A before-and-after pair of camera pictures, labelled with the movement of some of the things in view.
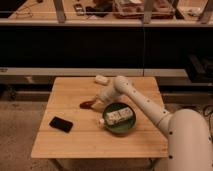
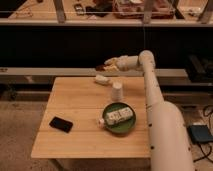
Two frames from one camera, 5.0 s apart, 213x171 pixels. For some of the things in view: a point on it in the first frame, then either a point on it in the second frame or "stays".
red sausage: x=86 y=104 → x=100 y=67
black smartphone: x=61 y=124 stays
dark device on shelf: x=79 y=9 stays
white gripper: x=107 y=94 → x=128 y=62
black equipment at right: x=200 y=67 stays
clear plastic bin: x=134 y=9 stays
